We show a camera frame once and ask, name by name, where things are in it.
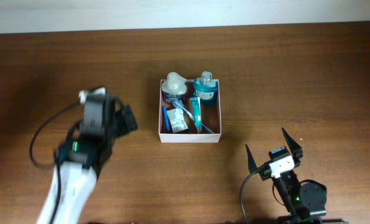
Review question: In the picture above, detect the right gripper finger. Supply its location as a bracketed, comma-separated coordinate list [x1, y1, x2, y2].
[282, 128, 303, 159]
[245, 144, 258, 174]

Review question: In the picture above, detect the blue disposable razor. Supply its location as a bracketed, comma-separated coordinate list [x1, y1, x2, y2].
[162, 105, 170, 134]

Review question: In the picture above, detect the green white packet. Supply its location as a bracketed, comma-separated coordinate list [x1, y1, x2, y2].
[167, 108, 188, 134]

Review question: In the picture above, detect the blue white toothbrush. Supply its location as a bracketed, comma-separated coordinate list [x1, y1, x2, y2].
[172, 100, 214, 134]

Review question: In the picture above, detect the clear cap deodorant bottle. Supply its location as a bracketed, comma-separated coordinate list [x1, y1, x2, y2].
[161, 72, 187, 103]

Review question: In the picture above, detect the green toothpaste tube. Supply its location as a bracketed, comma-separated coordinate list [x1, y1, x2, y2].
[190, 97, 203, 134]

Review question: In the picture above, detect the blue mouthwash bottle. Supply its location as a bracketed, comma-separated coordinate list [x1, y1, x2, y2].
[193, 71, 218, 105]

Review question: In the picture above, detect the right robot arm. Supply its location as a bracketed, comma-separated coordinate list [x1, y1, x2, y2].
[239, 129, 345, 224]

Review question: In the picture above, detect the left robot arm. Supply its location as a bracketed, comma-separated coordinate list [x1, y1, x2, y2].
[30, 86, 137, 223]

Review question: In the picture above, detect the white cardboard box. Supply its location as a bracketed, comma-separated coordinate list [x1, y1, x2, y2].
[157, 80, 222, 143]

